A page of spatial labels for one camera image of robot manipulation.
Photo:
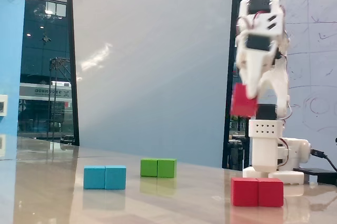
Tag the white storefront sign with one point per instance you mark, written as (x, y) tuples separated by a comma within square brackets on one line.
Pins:
[(44, 92)]

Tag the narrow black pillar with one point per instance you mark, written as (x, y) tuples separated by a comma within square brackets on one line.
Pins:
[(72, 50)]

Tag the black window frame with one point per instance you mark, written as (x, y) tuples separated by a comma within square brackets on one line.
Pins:
[(233, 10)]

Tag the long blue block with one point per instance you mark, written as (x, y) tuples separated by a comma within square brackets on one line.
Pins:
[(105, 177)]

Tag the large plain white panel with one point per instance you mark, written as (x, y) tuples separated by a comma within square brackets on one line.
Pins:
[(158, 63)]

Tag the small red cube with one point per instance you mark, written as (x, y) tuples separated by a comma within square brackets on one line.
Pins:
[(241, 105)]

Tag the long red block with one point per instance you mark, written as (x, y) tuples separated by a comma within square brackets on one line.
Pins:
[(256, 192)]

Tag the metal scaffold tower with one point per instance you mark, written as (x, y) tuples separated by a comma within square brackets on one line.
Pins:
[(60, 62)]

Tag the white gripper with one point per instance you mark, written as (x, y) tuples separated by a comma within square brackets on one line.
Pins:
[(255, 64)]

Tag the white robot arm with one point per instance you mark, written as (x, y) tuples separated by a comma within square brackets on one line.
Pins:
[(266, 150)]

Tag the long green block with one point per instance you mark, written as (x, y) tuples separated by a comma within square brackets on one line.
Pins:
[(158, 168)]

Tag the flat black box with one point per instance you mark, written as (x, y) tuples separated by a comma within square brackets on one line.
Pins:
[(321, 175)]

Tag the whiteboard with marker drawings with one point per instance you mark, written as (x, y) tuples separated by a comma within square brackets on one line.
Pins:
[(310, 63)]

